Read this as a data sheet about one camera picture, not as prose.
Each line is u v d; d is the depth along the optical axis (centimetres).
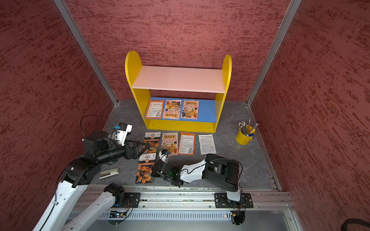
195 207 74
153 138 98
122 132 57
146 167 83
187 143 96
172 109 97
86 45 86
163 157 77
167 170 63
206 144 95
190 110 97
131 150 55
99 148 49
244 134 90
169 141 97
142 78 78
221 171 50
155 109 97
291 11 72
